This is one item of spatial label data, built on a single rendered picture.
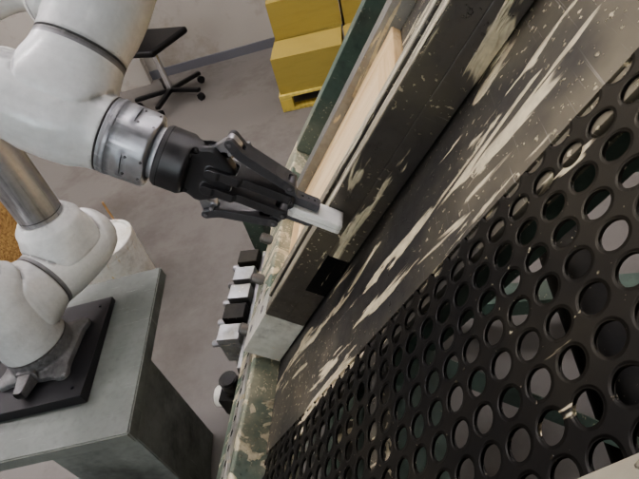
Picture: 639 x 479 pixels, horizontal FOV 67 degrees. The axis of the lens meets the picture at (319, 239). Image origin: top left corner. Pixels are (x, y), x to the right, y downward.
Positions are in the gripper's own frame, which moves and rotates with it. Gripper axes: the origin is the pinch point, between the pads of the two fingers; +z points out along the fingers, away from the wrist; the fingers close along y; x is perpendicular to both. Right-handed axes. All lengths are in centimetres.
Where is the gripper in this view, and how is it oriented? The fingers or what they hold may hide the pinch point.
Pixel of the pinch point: (316, 213)
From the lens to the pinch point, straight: 61.1
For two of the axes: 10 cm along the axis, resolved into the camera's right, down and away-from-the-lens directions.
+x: 0.9, -6.8, 7.2
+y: 3.9, -6.5, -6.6
